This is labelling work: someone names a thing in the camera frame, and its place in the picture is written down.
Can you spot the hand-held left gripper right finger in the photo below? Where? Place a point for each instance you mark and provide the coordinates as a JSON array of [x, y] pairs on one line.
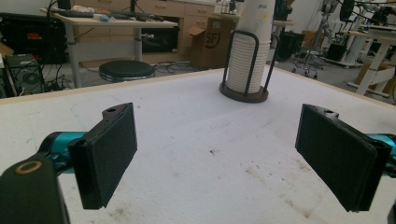
[[339, 155]]

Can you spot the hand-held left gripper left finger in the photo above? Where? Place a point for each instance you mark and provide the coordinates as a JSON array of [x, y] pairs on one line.
[[106, 161]]

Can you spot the stack of white paper cups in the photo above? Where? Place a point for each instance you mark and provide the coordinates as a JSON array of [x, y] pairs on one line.
[[250, 46]]

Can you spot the round black stool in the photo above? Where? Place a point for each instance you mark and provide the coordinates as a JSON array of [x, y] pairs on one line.
[[126, 71]]

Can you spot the white standing desk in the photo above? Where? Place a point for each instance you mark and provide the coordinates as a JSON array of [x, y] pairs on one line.
[[373, 56]]

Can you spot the black office chair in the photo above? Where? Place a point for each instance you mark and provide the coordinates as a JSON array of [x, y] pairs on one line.
[[295, 53]]

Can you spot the black computer tower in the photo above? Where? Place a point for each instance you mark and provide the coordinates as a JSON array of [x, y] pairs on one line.
[[25, 76]]

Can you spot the light wooden desk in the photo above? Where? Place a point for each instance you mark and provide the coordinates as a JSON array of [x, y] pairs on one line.
[[106, 34]]

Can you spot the black equipment case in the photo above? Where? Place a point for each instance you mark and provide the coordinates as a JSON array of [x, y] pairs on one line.
[[32, 37]]

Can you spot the wooden cabinet with drawers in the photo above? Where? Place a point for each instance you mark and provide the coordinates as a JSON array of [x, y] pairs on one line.
[[162, 28]]

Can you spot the black keyboard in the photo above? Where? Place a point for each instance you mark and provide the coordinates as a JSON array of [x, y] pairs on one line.
[[73, 13]]

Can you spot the brown cardboard box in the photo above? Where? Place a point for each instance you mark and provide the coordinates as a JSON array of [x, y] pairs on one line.
[[210, 42]]

